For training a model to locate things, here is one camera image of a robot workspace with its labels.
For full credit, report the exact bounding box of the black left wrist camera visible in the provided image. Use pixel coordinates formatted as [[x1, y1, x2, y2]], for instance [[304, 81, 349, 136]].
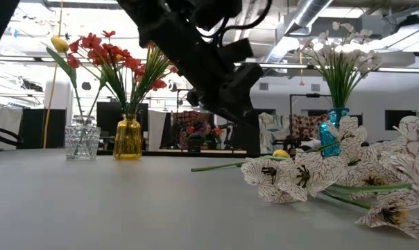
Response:
[[218, 37, 255, 67]]

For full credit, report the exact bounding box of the black partition panel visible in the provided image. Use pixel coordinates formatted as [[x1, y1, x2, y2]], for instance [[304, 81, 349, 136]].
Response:
[[18, 108, 67, 149]]

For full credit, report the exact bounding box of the long ceiling light bar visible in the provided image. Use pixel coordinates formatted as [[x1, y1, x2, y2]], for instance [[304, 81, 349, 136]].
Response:
[[0, 55, 308, 69]]

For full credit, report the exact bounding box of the black monitor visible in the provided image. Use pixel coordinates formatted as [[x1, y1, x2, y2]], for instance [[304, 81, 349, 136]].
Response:
[[96, 101, 150, 138]]

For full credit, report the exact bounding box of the black curved cable loop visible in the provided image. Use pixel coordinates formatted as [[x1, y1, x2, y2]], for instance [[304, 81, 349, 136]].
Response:
[[0, 124, 25, 147]]

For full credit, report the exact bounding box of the white teal patterned fabric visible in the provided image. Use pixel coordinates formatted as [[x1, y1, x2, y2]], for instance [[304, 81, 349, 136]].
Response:
[[257, 111, 290, 153]]

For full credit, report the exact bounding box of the silver air duct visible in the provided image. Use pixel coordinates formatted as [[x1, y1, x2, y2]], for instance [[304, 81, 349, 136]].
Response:
[[263, 0, 335, 65]]

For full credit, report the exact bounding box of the clear textured glass vase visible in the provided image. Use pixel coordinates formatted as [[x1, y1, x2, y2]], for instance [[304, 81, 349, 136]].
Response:
[[64, 124, 102, 161]]

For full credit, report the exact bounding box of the yellow extension cable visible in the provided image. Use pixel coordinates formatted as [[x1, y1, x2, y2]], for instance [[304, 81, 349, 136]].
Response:
[[42, 0, 65, 149]]

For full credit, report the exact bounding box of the amber glass vase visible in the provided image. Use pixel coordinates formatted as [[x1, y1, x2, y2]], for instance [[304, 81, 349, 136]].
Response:
[[112, 113, 144, 160]]

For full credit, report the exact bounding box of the red patterned fabric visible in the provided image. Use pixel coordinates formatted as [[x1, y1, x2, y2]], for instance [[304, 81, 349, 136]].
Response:
[[170, 110, 214, 143]]

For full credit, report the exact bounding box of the black pipe stand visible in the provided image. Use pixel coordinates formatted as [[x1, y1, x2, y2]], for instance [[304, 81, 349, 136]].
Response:
[[288, 92, 322, 153]]

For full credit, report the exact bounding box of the blue glass vase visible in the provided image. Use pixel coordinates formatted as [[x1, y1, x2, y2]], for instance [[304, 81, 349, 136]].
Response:
[[319, 108, 350, 157]]

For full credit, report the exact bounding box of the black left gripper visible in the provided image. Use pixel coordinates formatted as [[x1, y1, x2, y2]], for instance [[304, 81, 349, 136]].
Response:
[[187, 65, 264, 128]]

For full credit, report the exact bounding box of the brown spotted fabric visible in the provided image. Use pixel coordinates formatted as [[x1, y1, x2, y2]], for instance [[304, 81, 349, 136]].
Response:
[[289, 113, 327, 140]]

